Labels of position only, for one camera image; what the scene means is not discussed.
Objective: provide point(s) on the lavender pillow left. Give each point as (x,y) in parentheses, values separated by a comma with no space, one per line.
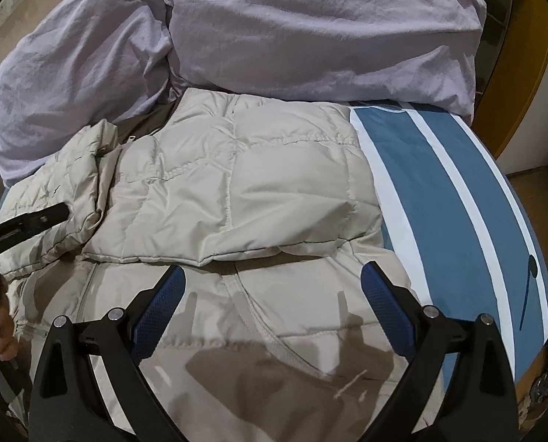
(80,78)

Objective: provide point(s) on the beige wall switch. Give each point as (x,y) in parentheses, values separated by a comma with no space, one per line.
(10,7)

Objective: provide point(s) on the beige puffer jacket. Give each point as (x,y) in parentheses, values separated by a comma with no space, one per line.
(255,184)

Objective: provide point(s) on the large lavender pillow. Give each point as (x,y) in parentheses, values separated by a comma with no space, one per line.
(310,27)

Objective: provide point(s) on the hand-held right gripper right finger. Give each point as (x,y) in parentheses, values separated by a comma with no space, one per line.
(386,306)

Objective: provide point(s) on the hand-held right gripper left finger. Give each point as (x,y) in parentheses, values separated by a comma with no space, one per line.
(161,306)

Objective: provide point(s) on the wooden door frame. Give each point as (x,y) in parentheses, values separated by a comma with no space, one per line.
(525,87)

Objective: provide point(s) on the blue white striped bedsheet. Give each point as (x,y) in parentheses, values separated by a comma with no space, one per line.
(416,184)

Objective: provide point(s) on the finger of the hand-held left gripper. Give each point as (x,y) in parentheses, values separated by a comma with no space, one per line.
(29,225)

